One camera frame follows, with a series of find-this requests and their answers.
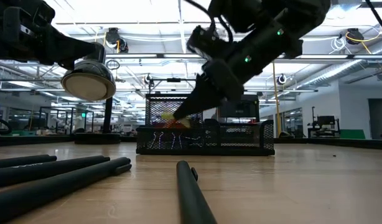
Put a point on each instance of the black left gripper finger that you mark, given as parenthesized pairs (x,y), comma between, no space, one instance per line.
(66,46)
(72,64)

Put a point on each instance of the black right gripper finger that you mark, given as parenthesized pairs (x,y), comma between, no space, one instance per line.
(199,81)
(203,98)

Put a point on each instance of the black binder clip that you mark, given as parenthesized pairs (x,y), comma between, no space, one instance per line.
(195,140)
(177,140)
(156,140)

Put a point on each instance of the black mesh desk organizer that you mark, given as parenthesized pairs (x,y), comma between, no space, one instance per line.
(240,146)

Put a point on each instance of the black pen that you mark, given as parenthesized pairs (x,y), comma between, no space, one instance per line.
(191,196)
(23,161)
(54,186)
(48,170)

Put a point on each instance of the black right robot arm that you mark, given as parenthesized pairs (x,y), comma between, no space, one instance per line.
(306,18)

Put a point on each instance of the black background monitor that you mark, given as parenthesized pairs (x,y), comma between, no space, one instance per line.
(248,109)

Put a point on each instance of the black background workstation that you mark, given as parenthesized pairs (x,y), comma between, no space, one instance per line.
(325,120)

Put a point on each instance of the green panel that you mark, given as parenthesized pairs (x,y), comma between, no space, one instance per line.
(351,134)

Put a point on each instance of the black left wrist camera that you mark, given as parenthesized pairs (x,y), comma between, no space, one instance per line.
(38,11)

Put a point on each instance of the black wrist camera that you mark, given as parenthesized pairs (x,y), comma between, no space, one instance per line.
(38,11)
(202,40)

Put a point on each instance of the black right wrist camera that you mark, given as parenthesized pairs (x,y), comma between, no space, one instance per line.
(202,40)

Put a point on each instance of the black aluminium table frame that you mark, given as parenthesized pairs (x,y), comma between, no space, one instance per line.
(38,140)

